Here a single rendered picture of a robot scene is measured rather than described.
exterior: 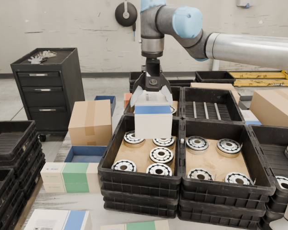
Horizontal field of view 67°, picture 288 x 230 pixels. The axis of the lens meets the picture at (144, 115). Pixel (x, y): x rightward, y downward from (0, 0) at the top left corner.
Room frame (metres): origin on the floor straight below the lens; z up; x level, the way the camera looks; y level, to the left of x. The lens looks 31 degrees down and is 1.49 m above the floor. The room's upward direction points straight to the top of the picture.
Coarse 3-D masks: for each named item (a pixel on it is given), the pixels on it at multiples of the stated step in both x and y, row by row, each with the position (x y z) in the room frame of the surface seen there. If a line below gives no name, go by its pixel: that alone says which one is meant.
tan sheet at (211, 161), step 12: (216, 144) 0.83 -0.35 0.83; (192, 156) 0.74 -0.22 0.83; (204, 156) 0.74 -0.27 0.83; (216, 156) 0.74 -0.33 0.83; (240, 156) 0.74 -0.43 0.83; (192, 168) 0.67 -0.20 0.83; (204, 168) 0.67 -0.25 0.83; (216, 168) 0.67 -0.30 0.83; (228, 168) 0.67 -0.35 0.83; (240, 168) 0.67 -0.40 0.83; (216, 180) 0.60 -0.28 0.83
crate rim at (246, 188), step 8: (184, 120) 0.89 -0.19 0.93; (192, 120) 0.89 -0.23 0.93; (200, 120) 0.89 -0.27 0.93; (208, 120) 0.89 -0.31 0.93; (184, 128) 0.84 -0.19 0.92; (248, 128) 0.82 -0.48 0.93; (184, 136) 0.76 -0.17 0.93; (248, 136) 0.76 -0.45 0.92; (184, 144) 0.72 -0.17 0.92; (184, 152) 0.65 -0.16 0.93; (256, 152) 0.65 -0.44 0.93; (184, 160) 0.62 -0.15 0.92; (184, 168) 0.57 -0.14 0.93; (264, 168) 0.57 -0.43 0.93; (184, 176) 0.53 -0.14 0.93; (184, 184) 0.51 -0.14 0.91; (192, 184) 0.51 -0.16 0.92; (200, 184) 0.50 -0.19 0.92; (208, 184) 0.50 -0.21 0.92; (216, 184) 0.50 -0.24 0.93; (224, 184) 0.49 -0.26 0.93; (232, 184) 0.49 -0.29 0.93; (240, 184) 0.49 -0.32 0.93; (272, 184) 0.49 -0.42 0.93; (248, 192) 0.48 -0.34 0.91; (256, 192) 0.48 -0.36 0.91; (264, 192) 0.47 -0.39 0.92; (272, 192) 0.47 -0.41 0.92
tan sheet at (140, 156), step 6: (126, 132) 0.93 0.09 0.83; (174, 138) 0.88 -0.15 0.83; (144, 144) 0.83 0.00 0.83; (150, 144) 0.83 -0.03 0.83; (174, 144) 0.83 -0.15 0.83; (120, 150) 0.79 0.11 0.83; (126, 150) 0.79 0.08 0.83; (132, 150) 0.79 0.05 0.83; (138, 150) 0.79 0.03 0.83; (144, 150) 0.79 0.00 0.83; (150, 150) 0.79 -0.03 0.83; (120, 156) 0.74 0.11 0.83; (126, 156) 0.74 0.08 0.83; (132, 156) 0.74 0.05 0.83; (138, 156) 0.74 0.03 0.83; (144, 156) 0.74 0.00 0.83; (174, 156) 0.74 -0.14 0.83; (114, 162) 0.70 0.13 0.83; (138, 162) 0.70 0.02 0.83; (144, 162) 0.70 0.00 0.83; (174, 162) 0.70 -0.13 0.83; (138, 168) 0.67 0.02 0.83; (144, 168) 0.67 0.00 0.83
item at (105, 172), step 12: (120, 120) 0.89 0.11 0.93; (180, 120) 0.89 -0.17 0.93; (180, 132) 0.79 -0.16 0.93; (108, 144) 0.70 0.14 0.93; (180, 144) 0.70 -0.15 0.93; (180, 156) 0.63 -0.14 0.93; (180, 168) 0.57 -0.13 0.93; (144, 180) 0.53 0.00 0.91; (156, 180) 0.53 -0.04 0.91; (168, 180) 0.52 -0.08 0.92; (180, 180) 0.52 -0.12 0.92
